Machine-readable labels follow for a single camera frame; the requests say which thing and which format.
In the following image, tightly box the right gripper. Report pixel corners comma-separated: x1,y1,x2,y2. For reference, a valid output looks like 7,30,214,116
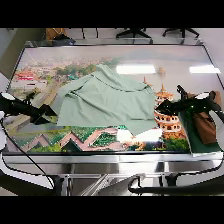
155,99,182,116

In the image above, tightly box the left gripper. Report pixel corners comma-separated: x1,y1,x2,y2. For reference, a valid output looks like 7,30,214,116
30,104,58,126

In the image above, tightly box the pale green shirt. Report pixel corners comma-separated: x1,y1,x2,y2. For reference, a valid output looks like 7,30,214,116
50,63,160,136

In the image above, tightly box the brown garment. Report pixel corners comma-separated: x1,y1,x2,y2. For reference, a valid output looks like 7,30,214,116
187,90,222,145

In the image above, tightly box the dark green garment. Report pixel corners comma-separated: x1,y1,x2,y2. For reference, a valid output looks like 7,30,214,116
179,111,223,157

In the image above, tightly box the black office chair base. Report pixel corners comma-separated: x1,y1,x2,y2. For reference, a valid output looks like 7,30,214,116
115,28,153,40

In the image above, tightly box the brown cardboard box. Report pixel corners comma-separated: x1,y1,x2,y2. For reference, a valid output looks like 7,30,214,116
44,28,68,41

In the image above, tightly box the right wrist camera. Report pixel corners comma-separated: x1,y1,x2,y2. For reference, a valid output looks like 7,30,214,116
176,84,190,102

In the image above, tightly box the black cable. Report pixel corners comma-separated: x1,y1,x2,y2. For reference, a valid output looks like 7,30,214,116
127,174,178,196
0,120,56,189

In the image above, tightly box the silver frame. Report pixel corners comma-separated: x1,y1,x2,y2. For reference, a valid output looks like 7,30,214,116
2,151,224,197

